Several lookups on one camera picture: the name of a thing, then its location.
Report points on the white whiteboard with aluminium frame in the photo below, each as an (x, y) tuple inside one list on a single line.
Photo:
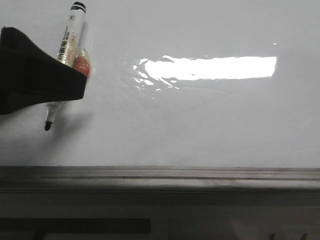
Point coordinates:
[(186, 100)]

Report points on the black bar under whiteboard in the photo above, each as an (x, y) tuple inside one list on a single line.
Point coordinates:
[(77, 225)]

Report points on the white black whiteboard marker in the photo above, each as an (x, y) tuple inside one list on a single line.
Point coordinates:
[(69, 50)]

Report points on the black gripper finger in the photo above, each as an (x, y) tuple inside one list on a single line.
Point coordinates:
[(29, 76)]

